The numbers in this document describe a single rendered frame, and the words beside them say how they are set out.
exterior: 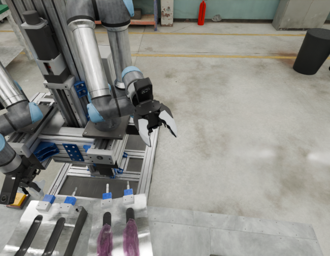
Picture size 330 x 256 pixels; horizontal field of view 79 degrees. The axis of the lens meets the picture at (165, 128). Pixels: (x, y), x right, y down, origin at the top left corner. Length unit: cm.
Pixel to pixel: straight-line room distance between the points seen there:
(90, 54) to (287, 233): 116
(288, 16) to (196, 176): 465
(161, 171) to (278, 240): 131
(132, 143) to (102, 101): 141
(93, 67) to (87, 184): 136
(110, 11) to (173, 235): 99
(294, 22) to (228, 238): 546
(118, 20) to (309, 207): 218
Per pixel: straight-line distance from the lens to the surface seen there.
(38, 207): 115
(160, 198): 201
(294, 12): 595
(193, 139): 244
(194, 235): 108
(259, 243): 115
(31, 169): 97
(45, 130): 142
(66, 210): 108
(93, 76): 77
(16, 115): 92
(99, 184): 193
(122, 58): 94
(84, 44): 80
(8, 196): 95
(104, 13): 86
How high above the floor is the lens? 183
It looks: 46 degrees down
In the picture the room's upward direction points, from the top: straight up
